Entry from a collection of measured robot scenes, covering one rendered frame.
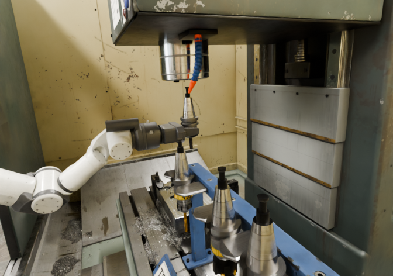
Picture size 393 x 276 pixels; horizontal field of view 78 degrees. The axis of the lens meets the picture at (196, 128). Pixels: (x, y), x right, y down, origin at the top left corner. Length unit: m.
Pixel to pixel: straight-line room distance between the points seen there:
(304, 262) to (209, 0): 0.46
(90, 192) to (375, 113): 1.54
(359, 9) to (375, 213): 0.61
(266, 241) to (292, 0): 0.48
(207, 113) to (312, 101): 1.16
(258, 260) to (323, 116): 0.65
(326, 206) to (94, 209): 1.25
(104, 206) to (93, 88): 0.77
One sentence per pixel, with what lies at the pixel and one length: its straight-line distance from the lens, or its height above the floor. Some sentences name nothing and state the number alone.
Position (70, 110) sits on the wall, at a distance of 1.79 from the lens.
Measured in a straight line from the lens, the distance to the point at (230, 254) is 0.42.
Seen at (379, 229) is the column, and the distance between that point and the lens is 1.05.
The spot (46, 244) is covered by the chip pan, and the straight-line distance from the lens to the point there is 1.57.
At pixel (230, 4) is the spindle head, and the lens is 0.53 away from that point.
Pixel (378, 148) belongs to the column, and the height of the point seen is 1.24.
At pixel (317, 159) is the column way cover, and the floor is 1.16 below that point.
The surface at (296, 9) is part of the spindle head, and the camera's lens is 0.63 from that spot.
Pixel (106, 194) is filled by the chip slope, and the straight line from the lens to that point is 1.71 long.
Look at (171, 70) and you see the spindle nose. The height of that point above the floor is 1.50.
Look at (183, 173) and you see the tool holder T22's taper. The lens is 0.62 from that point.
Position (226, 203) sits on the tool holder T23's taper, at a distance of 0.43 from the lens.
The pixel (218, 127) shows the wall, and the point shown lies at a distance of 2.05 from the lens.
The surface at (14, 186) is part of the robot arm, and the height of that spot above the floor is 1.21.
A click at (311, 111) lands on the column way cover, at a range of 0.96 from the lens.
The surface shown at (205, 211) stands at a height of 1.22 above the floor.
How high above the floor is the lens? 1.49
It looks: 13 degrees down
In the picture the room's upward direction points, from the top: 3 degrees counter-clockwise
